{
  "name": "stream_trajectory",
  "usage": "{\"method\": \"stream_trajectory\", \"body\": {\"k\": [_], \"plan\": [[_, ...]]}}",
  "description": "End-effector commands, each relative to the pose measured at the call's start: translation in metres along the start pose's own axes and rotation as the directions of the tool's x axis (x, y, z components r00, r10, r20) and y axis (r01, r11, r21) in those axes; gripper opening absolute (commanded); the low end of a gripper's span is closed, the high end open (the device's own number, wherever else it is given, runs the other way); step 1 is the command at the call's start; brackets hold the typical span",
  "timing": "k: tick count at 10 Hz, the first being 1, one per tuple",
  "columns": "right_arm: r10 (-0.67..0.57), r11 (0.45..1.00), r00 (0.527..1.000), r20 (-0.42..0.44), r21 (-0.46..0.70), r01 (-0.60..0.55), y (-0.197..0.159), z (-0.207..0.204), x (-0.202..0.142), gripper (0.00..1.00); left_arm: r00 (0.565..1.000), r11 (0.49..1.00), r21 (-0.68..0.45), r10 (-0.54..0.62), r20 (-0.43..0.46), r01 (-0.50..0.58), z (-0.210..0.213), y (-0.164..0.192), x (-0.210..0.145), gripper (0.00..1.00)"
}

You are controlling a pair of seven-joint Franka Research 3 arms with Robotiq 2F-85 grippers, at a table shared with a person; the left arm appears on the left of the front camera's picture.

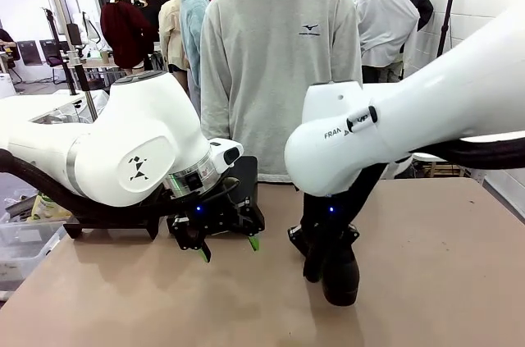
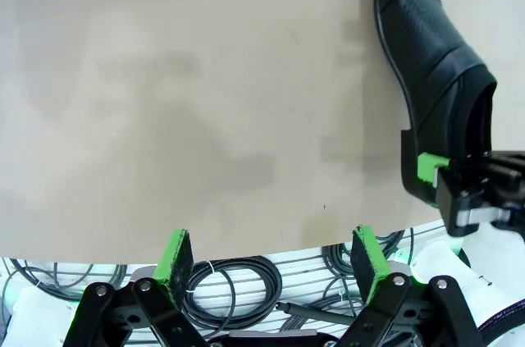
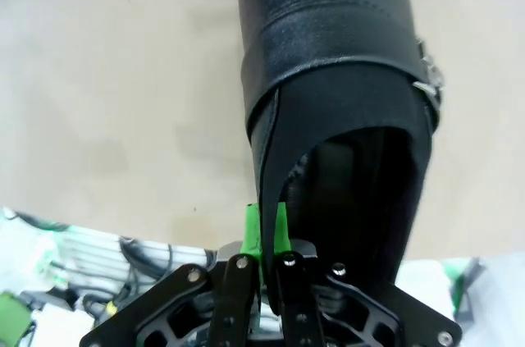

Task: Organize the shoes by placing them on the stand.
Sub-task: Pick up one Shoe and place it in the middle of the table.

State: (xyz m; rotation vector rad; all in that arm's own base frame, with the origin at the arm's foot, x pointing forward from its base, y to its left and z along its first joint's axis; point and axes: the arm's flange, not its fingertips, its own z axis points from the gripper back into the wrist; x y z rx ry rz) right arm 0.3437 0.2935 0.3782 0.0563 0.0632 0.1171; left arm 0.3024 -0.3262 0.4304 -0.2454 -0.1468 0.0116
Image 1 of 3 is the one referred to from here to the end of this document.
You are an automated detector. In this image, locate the mannequin in light blue fleece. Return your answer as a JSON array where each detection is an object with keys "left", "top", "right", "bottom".
[{"left": 179, "top": 0, "right": 211, "bottom": 106}]

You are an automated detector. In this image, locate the black tripod stand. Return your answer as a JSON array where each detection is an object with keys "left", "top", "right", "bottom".
[{"left": 436, "top": 0, "right": 459, "bottom": 57}]

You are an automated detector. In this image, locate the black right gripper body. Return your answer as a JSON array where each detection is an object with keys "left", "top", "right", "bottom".
[{"left": 301, "top": 194, "right": 349, "bottom": 241}]

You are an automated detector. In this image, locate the white draped cloth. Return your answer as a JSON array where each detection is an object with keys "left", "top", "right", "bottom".
[{"left": 32, "top": 90, "right": 111, "bottom": 123}]

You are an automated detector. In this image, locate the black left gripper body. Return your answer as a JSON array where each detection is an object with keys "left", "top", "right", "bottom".
[{"left": 170, "top": 190, "right": 266, "bottom": 235}]

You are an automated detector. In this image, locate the black office chair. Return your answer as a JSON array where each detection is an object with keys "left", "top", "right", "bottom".
[
  {"left": 39, "top": 39, "right": 66, "bottom": 69},
  {"left": 18, "top": 39, "right": 43, "bottom": 67}
]

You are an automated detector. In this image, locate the mannequin in white shirt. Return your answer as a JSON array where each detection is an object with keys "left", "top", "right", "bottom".
[{"left": 355, "top": 0, "right": 422, "bottom": 84}]

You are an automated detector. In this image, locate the green yellow snack bag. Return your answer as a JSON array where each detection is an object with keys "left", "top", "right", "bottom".
[{"left": 30, "top": 193, "right": 73, "bottom": 223}]

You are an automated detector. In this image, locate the clear plastic storage bin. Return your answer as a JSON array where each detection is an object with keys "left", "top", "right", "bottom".
[{"left": 0, "top": 211, "right": 69, "bottom": 301}]

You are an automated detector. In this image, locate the black leather loafer shoe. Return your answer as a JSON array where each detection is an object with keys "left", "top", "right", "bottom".
[{"left": 322, "top": 240, "right": 362, "bottom": 308}]

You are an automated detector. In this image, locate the person in grey sweatshirt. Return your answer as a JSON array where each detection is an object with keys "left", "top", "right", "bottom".
[{"left": 199, "top": 0, "right": 364, "bottom": 183}]

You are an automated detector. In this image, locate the mannequin in maroon sweater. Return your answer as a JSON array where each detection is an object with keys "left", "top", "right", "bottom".
[{"left": 100, "top": 0, "right": 156, "bottom": 77}]

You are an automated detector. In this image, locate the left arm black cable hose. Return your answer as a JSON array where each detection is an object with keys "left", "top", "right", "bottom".
[{"left": 0, "top": 148, "right": 173, "bottom": 227}]

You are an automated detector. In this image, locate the black metal shoe stand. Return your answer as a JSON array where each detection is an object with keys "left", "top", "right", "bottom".
[
  {"left": 64, "top": 215, "right": 161, "bottom": 240},
  {"left": 166, "top": 155, "right": 259, "bottom": 237}
]

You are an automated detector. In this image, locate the background person in black cap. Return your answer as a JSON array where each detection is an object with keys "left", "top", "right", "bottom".
[{"left": 130, "top": 0, "right": 161, "bottom": 34}]

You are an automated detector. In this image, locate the mannequin in beige jacket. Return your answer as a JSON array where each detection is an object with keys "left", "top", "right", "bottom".
[{"left": 158, "top": 0, "right": 190, "bottom": 73}]

